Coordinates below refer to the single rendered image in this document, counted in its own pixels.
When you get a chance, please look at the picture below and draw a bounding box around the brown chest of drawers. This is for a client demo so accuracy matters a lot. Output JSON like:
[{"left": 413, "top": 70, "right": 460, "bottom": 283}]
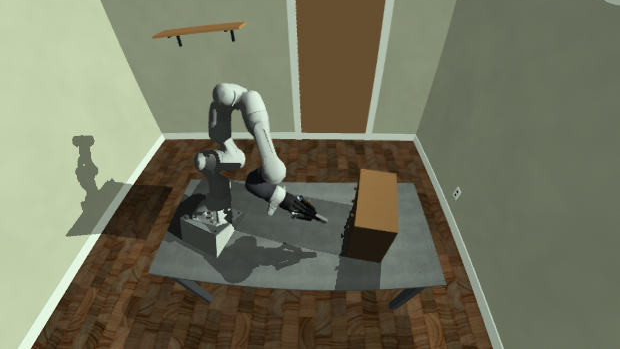
[{"left": 346, "top": 169, "right": 398, "bottom": 263}]

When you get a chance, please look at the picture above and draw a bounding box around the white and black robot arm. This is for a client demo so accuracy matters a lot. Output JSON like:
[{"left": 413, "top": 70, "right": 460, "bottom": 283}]
[{"left": 192, "top": 83, "right": 286, "bottom": 227}]

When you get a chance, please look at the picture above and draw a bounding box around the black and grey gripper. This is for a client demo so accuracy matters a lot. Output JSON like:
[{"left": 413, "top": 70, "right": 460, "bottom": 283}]
[{"left": 279, "top": 192, "right": 328, "bottom": 224}]

